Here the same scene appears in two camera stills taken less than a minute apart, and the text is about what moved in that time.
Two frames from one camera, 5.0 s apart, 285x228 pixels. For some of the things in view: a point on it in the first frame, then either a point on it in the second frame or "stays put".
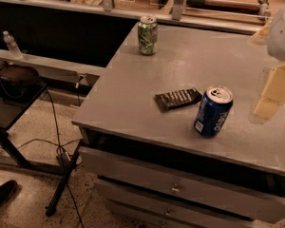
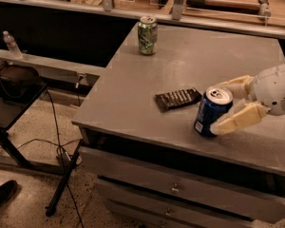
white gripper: x=283 y=32 -> x=275 y=90
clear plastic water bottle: x=11 y=45 stays put
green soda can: x=148 y=31 stays put
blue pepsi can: x=213 y=109 stays put
